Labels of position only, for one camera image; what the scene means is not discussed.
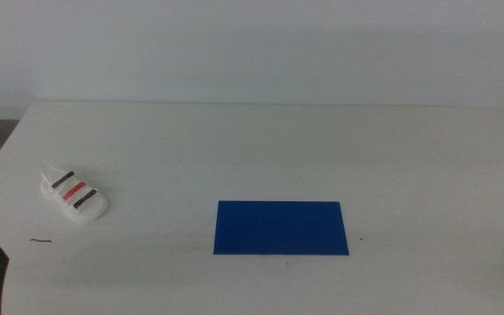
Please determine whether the white strapped toy shoe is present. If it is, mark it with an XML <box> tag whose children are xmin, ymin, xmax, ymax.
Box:
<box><xmin>39</xmin><ymin>164</ymin><xmax>109</xmax><ymax>226</ymax></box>

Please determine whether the blue rectangular mat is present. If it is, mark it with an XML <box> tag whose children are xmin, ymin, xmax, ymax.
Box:
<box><xmin>213</xmin><ymin>200</ymin><xmax>350</xmax><ymax>256</ymax></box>

